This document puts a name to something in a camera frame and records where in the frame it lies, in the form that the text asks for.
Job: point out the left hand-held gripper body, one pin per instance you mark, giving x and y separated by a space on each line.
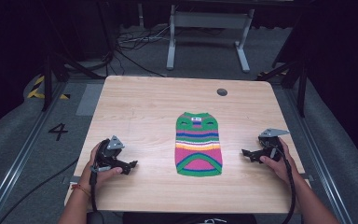
107 152

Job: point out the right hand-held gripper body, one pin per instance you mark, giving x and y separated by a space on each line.
272 144

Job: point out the person's left hand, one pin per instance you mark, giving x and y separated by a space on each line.
101 178

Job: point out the person's right hand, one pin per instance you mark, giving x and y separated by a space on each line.
281 169

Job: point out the striped knitted pet sweater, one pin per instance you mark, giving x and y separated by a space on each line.
199 146

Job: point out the black metal stand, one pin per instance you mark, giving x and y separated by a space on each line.
301 84
48 84

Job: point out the grey round table grommet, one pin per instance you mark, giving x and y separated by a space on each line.
222 92

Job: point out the person's dark clothing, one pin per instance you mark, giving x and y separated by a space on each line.
183 218

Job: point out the yellow black floor tape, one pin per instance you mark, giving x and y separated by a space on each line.
35 90

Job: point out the aluminium floor rail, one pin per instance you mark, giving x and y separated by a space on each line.
18 158
321 161

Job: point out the white metal desk frame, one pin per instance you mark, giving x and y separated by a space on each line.
209 20

